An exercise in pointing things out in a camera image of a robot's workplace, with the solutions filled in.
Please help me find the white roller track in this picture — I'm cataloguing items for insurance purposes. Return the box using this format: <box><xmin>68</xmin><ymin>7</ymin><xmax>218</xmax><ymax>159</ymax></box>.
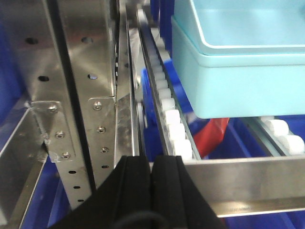
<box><xmin>136</xmin><ymin>9</ymin><xmax>201</xmax><ymax>161</ymax></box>
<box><xmin>244</xmin><ymin>116</ymin><xmax>305</xmax><ymax>156</ymax></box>

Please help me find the stainless steel shelf rail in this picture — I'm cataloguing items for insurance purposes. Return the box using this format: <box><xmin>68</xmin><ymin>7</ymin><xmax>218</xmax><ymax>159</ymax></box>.
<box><xmin>183</xmin><ymin>156</ymin><xmax>305</xmax><ymax>218</ymax></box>

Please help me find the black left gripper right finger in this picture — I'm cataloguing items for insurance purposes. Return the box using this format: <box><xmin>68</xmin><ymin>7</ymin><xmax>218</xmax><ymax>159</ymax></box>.
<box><xmin>151</xmin><ymin>156</ymin><xmax>226</xmax><ymax>229</ymax></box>

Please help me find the light blue plastic bin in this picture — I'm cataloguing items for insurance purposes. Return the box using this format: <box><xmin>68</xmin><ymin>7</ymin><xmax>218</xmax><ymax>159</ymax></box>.
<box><xmin>172</xmin><ymin>0</ymin><xmax>305</xmax><ymax>118</ymax></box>

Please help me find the perforated steel shelf upright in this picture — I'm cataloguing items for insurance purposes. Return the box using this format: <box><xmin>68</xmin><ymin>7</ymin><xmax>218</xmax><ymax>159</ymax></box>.
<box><xmin>1</xmin><ymin>0</ymin><xmax>117</xmax><ymax>209</ymax></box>

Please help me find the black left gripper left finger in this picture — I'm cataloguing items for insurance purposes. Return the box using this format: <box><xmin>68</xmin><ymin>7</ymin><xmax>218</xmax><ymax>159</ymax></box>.
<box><xmin>52</xmin><ymin>156</ymin><xmax>151</xmax><ymax>229</ymax></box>

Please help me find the red snack package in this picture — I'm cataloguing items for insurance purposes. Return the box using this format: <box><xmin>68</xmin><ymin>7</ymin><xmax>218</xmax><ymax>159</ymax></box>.
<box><xmin>191</xmin><ymin>118</ymin><xmax>230</xmax><ymax>158</ymax></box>

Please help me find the white roller track centre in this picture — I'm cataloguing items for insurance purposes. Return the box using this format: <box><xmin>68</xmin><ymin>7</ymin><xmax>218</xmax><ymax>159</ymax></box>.
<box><xmin>136</xmin><ymin>9</ymin><xmax>201</xmax><ymax>161</ymax></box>

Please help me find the white roller track right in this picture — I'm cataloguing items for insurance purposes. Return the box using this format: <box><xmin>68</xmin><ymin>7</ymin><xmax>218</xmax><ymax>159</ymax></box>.
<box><xmin>244</xmin><ymin>116</ymin><xmax>305</xmax><ymax>156</ymax></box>

